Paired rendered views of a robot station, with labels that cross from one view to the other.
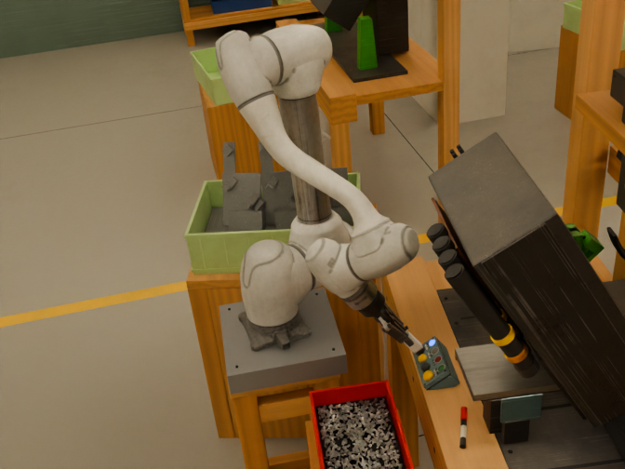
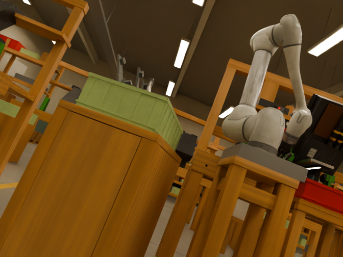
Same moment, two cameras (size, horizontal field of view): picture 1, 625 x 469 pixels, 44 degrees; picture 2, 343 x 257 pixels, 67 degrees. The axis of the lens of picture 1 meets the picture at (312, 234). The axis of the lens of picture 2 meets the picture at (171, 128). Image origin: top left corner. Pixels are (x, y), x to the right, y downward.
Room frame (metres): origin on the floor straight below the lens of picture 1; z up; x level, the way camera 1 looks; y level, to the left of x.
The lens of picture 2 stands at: (2.13, 1.53, 0.63)
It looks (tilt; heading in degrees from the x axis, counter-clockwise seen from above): 11 degrees up; 278
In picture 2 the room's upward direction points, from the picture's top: 22 degrees clockwise
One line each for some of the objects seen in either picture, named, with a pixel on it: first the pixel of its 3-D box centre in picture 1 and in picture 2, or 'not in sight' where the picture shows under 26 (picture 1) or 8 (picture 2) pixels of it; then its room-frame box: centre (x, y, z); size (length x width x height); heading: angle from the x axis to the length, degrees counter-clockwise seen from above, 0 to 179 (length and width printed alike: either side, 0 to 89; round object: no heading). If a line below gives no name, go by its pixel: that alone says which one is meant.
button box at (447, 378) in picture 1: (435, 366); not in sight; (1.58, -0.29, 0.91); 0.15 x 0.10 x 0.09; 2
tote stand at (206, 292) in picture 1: (297, 321); (102, 200); (2.52, 0.10, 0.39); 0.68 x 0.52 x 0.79; 82
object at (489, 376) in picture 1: (548, 365); (308, 166); (1.32, -0.50, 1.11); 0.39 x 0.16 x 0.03; 92
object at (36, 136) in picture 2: not in sight; (24, 133); (8.16, -7.29, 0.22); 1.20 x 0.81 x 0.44; 103
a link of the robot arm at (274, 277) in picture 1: (271, 277); (267, 127); (1.83, 0.13, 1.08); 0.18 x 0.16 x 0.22; 127
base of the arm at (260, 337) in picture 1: (274, 322); (264, 153); (1.80, 0.13, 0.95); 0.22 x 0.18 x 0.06; 15
